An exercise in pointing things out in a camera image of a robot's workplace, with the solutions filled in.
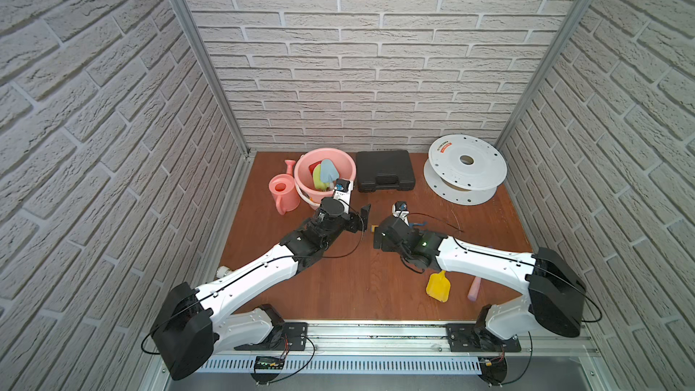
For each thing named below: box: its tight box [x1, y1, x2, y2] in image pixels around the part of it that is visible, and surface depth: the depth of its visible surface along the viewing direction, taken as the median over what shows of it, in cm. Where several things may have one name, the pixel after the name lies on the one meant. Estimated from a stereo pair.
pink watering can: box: [267, 159, 302, 216], surface depth 94 cm
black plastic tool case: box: [356, 150, 416, 193], surface depth 109 cm
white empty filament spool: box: [423, 134, 508, 207], surface depth 106 cm
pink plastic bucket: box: [294, 147, 358, 209], surface depth 96 cm
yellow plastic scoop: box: [426, 269, 451, 304], surface depth 84 cm
